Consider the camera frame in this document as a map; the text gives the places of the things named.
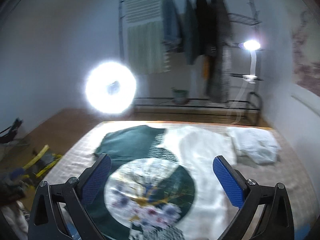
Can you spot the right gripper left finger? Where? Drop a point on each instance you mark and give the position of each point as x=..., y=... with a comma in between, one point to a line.
x=46, y=218

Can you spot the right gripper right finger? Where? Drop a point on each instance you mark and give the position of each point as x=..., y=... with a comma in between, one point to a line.
x=276, y=219

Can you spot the green patterned scarf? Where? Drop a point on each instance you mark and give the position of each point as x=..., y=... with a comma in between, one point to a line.
x=147, y=192

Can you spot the white shiny cloth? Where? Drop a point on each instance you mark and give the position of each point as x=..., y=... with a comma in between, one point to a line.
x=195, y=149

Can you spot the metal clothes rack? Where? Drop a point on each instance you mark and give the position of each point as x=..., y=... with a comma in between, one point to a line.
x=250, y=108

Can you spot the dark hanging clothes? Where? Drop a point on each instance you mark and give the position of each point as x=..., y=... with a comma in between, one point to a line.
x=204, y=30

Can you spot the yellow black tripod stand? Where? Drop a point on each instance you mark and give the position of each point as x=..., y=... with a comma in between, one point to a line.
x=35, y=170

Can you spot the plaid bed blanket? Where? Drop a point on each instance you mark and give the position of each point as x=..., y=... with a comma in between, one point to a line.
x=287, y=170

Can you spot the folded white garment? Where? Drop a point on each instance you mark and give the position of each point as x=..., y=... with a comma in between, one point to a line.
x=257, y=144

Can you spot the green plant pot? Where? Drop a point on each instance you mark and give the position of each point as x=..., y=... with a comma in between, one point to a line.
x=180, y=96

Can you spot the white clip lamp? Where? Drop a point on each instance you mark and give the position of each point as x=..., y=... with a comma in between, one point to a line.
x=251, y=46

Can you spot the striped hanging towel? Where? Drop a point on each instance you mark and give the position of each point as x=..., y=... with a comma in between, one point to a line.
x=145, y=37

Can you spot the ring light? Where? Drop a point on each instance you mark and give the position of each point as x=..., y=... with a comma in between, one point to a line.
x=110, y=88

